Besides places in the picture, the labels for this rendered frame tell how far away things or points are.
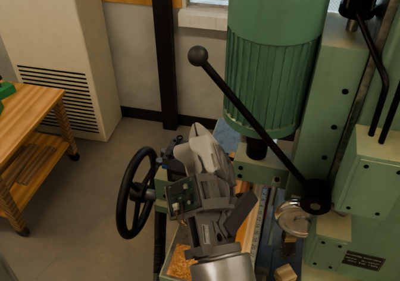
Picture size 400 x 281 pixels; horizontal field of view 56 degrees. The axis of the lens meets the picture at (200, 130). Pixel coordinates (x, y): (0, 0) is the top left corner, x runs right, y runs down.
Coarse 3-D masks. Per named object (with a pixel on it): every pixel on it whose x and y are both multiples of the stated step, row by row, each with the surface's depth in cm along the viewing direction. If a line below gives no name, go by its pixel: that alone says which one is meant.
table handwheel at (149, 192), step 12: (144, 156) 111; (156, 156) 122; (132, 168) 105; (132, 180) 105; (144, 180) 119; (120, 192) 102; (132, 192) 114; (144, 192) 114; (120, 204) 102; (144, 204) 128; (120, 216) 103; (144, 216) 124; (120, 228) 105; (132, 228) 117
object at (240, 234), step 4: (248, 184) 102; (248, 188) 101; (252, 188) 105; (248, 216) 94; (244, 224) 92; (240, 228) 92; (244, 228) 92; (240, 232) 91; (244, 232) 91; (236, 236) 90; (240, 236) 90; (244, 236) 90; (236, 240) 89; (240, 240) 89; (240, 244) 88; (240, 252) 87
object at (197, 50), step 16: (192, 48) 61; (192, 64) 62; (208, 64) 62; (240, 112) 66; (256, 128) 68; (272, 144) 69; (288, 160) 71; (304, 192) 75; (320, 192) 73; (304, 208) 76; (320, 208) 74
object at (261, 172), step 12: (240, 144) 95; (240, 156) 92; (276, 156) 92; (288, 156) 92; (240, 168) 92; (252, 168) 91; (264, 168) 90; (276, 168) 89; (252, 180) 94; (264, 180) 93
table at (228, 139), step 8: (224, 120) 128; (216, 128) 125; (224, 128) 125; (216, 136) 122; (224, 136) 122; (232, 136) 122; (240, 136) 122; (224, 144) 120; (232, 144) 120; (160, 200) 107; (160, 208) 106; (184, 224) 97; (176, 232) 95; (184, 232) 95; (176, 240) 94; (184, 240) 94; (232, 240) 94; (168, 256) 90; (168, 264) 89; (160, 272) 87; (160, 280) 88; (168, 280) 86; (176, 280) 86; (184, 280) 86
